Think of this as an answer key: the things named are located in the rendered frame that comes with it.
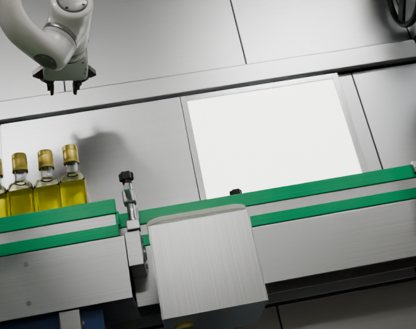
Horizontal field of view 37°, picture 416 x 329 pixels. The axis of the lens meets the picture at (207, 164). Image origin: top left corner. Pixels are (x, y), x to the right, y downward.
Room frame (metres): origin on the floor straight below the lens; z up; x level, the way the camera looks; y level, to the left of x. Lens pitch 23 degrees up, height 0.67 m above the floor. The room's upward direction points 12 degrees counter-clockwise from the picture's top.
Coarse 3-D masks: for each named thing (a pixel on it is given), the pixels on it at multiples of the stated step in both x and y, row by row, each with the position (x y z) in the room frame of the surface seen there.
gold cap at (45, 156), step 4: (40, 152) 1.28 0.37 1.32; (44, 152) 1.28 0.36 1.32; (48, 152) 1.29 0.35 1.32; (52, 152) 1.30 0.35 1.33; (40, 156) 1.28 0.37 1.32; (44, 156) 1.28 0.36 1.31; (48, 156) 1.29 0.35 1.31; (52, 156) 1.30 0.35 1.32; (40, 160) 1.28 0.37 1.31; (44, 160) 1.28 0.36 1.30; (48, 160) 1.29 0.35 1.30; (52, 160) 1.30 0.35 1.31; (40, 164) 1.28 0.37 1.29; (44, 164) 1.28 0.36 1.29; (48, 164) 1.28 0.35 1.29; (52, 164) 1.29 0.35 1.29
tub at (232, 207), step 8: (208, 208) 0.99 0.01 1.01; (216, 208) 1.00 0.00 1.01; (224, 208) 1.00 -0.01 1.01; (232, 208) 1.00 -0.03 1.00; (240, 208) 1.01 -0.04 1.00; (168, 216) 0.99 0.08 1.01; (176, 216) 0.99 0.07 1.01; (184, 216) 0.99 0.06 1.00; (192, 216) 1.00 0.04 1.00; (200, 216) 1.00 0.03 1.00; (152, 224) 0.99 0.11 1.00; (160, 224) 1.00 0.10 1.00
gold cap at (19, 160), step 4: (20, 152) 1.27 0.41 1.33; (12, 156) 1.27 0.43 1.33; (16, 156) 1.27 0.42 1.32; (20, 156) 1.27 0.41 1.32; (24, 156) 1.28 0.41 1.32; (12, 160) 1.28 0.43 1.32; (16, 160) 1.27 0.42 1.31; (20, 160) 1.27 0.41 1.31; (24, 160) 1.28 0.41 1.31; (12, 164) 1.28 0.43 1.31; (16, 164) 1.27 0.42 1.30; (20, 164) 1.27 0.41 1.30; (24, 164) 1.28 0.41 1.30; (12, 168) 1.28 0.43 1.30; (16, 168) 1.27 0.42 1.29; (20, 168) 1.27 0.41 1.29; (24, 168) 1.28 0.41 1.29; (12, 172) 1.28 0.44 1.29
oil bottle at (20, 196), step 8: (16, 184) 1.26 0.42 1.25; (24, 184) 1.26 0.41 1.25; (8, 192) 1.26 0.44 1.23; (16, 192) 1.26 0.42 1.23; (24, 192) 1.26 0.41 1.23; (32, 192) 1.27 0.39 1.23; (8, 200) 1.26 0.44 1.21; (16, 200) 1.26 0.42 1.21; (24, 200) 1.26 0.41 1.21; (32, 200) 1.27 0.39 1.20; (8, 208) 1.26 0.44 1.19; (16, 208) 1.26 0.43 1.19; (24, 208) 1.26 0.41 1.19; (32, 208) 1.27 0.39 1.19
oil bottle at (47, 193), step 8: (48, 176) 1.29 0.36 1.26; (40, 184) 1.27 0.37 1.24; (48, 184) 1.27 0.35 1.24; (56, 184) 1.27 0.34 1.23; (40, 192) 1.27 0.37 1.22; (48, 192) 1.27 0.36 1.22; (56, 192) 1.27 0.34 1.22; (40, 200) 1.27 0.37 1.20; (48, 200) 1.27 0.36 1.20; (56, 200) 1.27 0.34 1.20; (40, 208) 1.27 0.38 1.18; (48, 208) 1.27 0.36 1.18
